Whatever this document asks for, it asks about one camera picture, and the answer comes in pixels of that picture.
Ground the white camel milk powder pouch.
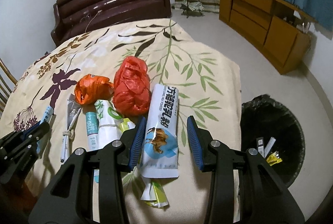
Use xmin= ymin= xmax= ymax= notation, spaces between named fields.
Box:
xmin=139 ymin=84 xmax=179 ymax=178

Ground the silver wrapper with string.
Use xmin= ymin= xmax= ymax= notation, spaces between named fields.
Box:
xmin=60 ymin=94 xmax=82 ymax=164

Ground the black trash bin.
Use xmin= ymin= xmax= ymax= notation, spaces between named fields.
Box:
xmin=240 ymin=94 xmax=305 ymax=187

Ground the light blue tube wrapper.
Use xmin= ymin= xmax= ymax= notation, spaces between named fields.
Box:
xmin=36 ymin=105 xmax=55 ymax=154

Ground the white green rolled bag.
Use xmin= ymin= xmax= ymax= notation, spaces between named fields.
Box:
xmin=94 ymin=99 xmax=135 ymax=149

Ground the teal white tube packet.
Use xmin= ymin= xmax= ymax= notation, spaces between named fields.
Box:
xmin=84 ymin=111 xmax=101 ymax=184

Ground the red crumpled plastic bag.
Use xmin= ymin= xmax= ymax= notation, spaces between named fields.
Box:
xmin=112 ymin=56 xmax=151 ymax=117

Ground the wooden chair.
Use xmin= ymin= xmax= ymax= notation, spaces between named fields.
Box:
xmin=0 ymin=59 xmax=17 ymax=115

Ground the green silver crumpled wrapper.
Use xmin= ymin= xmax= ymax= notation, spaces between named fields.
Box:
xmin=119 ymin=117 xmax=170 ymax=209

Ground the orange crumpled plastic bag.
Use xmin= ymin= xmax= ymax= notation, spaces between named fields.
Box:
xmin=75 ymin=74 xmax=113 ymax=106

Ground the floral beige tablecloth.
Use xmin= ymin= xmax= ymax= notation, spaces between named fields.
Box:
xmin=1 ymin=19 xmax=241 ymax=223

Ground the wooden sideboard cabinet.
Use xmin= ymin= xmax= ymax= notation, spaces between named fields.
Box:
xmin=219 ymin=0 xmax=311 ymax=75

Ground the checkered cloth on stand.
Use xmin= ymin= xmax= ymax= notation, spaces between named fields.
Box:
xmin=180 ymin=0 xmax=204 ymax=13

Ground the dark brown leather sofa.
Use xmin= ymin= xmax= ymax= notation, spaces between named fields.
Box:
xmin=51 ymin=0 xmax=171 ymax=46

